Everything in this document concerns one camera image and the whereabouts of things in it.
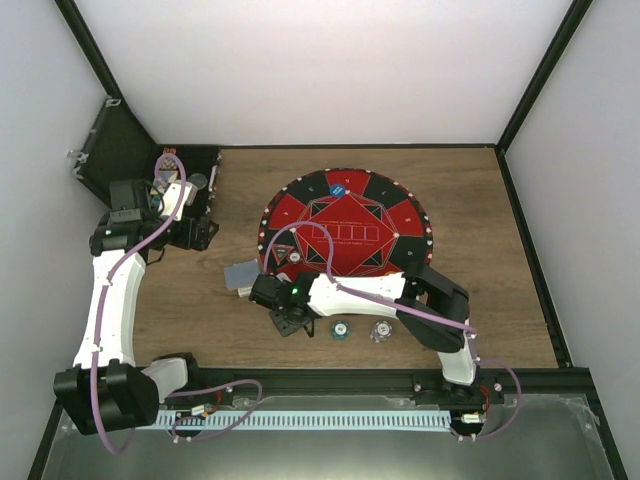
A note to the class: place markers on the round red black poker mat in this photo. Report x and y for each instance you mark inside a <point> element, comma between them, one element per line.
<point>378,227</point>

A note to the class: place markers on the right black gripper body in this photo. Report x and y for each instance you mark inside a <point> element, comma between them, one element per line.
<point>287,325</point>

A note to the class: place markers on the blue small blind button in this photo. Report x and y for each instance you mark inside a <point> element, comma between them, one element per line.
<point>337,190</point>

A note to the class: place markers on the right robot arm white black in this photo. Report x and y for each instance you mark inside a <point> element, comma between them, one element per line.
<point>434,309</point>

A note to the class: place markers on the purple chip stack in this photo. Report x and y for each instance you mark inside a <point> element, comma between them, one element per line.
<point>381,331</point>

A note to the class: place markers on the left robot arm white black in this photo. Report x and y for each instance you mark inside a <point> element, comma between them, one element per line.
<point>104,391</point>

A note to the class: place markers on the white playing card box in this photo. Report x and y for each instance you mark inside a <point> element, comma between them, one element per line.
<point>244,291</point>

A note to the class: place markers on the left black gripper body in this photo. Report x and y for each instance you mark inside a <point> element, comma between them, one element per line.
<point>186,240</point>

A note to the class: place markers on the clear round dealer button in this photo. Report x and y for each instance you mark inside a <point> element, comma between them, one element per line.
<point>198,180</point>

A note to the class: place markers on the light blue slotted cable duct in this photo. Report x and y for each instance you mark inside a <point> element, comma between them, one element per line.
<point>401,420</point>

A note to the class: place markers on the card deck in case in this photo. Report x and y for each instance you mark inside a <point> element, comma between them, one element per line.
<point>163,180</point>

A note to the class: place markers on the brown 100 chips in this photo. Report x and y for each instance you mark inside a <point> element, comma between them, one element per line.
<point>294,257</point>

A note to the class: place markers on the triangular all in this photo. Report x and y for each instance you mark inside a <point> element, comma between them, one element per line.
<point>281,252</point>

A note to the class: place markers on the black poker chip case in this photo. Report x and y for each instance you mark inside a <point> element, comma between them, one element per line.
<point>118,147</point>

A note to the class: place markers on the teal chip stack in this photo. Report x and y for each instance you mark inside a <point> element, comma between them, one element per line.
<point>340,330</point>

